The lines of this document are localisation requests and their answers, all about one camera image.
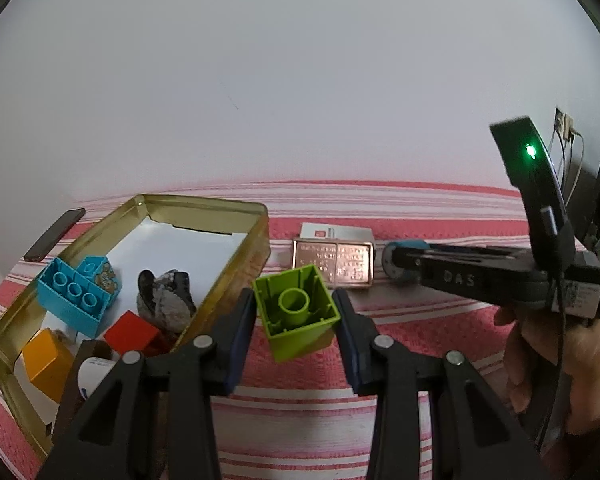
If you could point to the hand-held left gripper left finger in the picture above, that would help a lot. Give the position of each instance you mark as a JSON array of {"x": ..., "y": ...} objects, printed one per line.
[{"x": 237, "y": 345}]

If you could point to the blue building brick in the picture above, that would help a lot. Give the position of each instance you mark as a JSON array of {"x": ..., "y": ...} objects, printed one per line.
[{"x": 65, "y": 305}]

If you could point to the orange wooden cube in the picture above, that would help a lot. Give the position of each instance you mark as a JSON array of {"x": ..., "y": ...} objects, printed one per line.
[{"x": 47, "y": 365}]

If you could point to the gold metal tin box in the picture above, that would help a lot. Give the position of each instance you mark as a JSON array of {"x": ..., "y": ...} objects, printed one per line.
[{"x": 205, "y": 210}]

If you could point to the person's right hand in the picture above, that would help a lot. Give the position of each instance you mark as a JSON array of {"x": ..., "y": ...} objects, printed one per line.
[{"x": 590, "y": 360}]

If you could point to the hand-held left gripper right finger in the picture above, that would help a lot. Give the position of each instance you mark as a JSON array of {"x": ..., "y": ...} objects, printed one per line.
[{"x": 351, "y": 362}]

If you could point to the red striped tablecloth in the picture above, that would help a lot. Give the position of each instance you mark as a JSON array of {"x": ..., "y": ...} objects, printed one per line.
[{"x": 305, "y": 440}]

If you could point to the red building brick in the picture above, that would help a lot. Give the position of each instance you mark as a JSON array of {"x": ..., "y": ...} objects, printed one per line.
[{"x": 130, "y": 336}]

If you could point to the black smartphone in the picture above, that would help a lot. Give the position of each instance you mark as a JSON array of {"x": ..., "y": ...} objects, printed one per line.
[{"x": 55, "y": 235}]

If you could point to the blue cylinder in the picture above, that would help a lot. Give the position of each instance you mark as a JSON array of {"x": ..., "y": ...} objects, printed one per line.
[{"x": 390, "y": 260}]

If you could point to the white wall socket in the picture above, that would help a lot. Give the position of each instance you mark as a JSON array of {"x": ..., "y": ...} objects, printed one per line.
[
  {"x": 569, "y": 127},
  {"x": 560, "y": 121}
]

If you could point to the white cardboard box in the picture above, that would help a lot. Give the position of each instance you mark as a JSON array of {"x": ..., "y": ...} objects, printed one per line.
[{"x": 350, "y": 232}]

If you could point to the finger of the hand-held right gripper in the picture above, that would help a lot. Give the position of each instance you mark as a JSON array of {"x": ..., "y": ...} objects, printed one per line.
[
  {"x": 409, "y": 266},
  {"x": 480, "y": 251}
]

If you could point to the blue brick with bear print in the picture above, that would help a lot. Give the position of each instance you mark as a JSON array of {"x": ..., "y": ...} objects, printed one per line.
[{"x": 92, "y": 265}]

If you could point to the green building brick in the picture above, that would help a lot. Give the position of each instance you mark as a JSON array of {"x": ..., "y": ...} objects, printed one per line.
[{"x": 300, "y": 341}]

